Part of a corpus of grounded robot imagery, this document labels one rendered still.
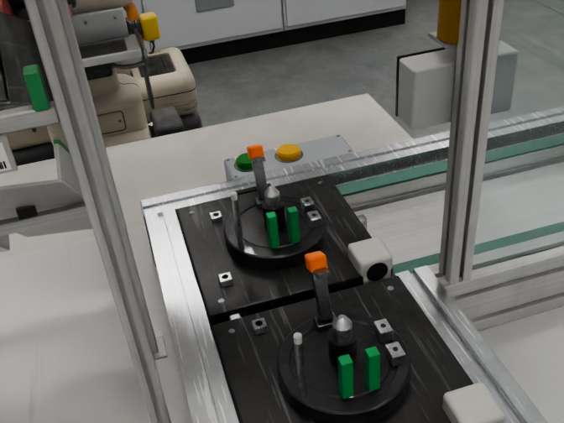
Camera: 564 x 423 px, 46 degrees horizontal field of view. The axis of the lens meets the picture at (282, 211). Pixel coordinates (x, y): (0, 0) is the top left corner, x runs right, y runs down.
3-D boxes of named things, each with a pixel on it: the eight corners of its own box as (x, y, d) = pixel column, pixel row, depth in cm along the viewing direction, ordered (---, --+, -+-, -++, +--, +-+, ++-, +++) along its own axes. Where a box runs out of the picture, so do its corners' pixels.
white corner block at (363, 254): (347, 266, 88) (347, 242, 85) (378, 258, 89) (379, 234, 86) (360, 289, 84) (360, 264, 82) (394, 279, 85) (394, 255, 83)
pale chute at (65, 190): (26, 237, 92) (23, 206, 93) (121, 225, 93) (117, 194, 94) (-74, 199, 65) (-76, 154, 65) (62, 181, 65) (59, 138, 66)
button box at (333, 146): (227, 188, 115) (222, 158, 111) (341, 163, 119) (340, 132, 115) (237, 210, 109) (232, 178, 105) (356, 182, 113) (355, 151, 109)
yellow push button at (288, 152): (274, 156, 112) (273, 146, 111) (296, 151, 113) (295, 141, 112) (281, 168, 109) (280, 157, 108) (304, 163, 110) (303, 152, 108)
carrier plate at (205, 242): (178, 219, 99) (175, 208, 98) (328, 185, 104) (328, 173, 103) (211, 327, 80) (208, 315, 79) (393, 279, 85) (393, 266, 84)
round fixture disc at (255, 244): (216, 219, 95) (214, 208, 94) (308, 197, 98) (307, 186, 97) (239, 279, 84) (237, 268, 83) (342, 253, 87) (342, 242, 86)
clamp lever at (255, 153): (255, 198, 94) (245, 146, 92) (268, 195, 95) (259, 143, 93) (261, 203, 91) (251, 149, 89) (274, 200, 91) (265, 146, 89)
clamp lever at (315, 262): (315, 317, 74) (303, 253, 72) (331, 313, 74) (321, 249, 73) (324, 329, 71) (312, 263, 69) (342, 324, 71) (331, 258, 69)
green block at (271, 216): (268, 243, 87) (265, 212, 84) (277, 242, 87) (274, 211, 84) (271, 249, 86) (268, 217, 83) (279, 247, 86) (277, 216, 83)
